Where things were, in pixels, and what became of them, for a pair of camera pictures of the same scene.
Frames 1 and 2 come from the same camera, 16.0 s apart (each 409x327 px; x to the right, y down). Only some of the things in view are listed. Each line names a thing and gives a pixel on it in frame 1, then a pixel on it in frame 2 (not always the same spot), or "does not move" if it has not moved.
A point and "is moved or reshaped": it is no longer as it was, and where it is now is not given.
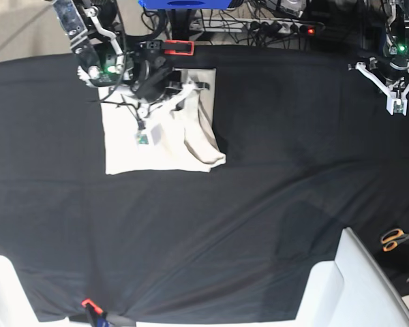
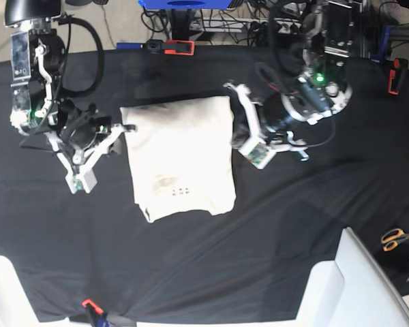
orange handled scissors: (390, 239) does not move
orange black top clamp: (172, 47) does not move
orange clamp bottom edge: (97, 308) does not move
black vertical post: (180, 24) does not move
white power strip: (254, 25) does not move
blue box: (185, 4) does not move
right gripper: (395, 80) -> (273, 118)
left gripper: (153, 82) -> (84, 127)
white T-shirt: (175, 133) is moved or reshaped
